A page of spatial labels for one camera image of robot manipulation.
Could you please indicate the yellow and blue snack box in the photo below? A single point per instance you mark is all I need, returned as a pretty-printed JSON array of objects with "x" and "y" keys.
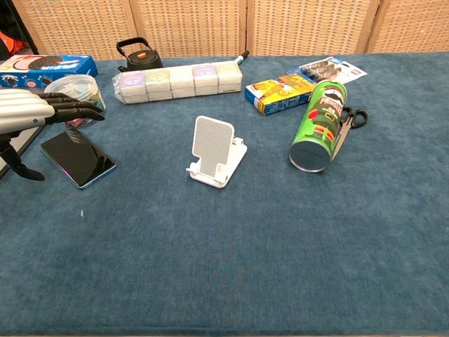
[{"x": 277, "y": 94}]

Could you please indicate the white phone stand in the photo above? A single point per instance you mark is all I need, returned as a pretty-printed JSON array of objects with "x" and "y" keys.
[{"x": 214, "y": 144}]

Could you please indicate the wrapped row of tissue packs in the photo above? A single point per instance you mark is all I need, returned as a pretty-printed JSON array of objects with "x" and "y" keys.
[{"x": 175, "y": 82}]

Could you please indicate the blue Oreo cookie box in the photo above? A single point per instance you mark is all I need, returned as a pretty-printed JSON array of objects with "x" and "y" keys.
[{"x": 45, "y": 68}]

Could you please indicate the wicker folding screen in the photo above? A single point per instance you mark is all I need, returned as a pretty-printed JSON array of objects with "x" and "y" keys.
[{"x": 196, "y": 24}]

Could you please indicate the clear jar of colourful clips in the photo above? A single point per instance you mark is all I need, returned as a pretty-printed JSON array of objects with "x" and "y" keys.
[{"x": 77, "y": 86}]

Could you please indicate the green marker pen black cap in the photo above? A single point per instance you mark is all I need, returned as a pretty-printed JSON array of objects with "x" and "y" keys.
[{"x": 242, "y": 58}]

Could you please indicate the blue felt table cover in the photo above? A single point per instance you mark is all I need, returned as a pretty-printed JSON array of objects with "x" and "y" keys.
[{"x": 224, "y": 252}]

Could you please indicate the black smartphone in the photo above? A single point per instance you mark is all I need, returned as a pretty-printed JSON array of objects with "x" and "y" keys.
[{"x": 77, "y": 158}]

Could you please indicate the binder clip blister pack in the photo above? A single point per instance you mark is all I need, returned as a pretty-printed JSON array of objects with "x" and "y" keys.
[{"x": 326, "y": 68}]

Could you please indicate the green Pringles can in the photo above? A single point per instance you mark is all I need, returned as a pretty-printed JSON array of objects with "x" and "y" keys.
[{"x": 317, "y": 123}]

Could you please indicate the orange fabric item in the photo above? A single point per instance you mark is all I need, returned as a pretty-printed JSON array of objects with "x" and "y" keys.
[{"x": 10, "y": 42}]

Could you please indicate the silver laptop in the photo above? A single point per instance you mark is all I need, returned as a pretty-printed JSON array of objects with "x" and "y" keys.
[{"x": 28, "y": 138}]

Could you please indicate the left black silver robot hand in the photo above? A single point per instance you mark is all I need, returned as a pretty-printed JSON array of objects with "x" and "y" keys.
[{"x": 24, "y": 109}]

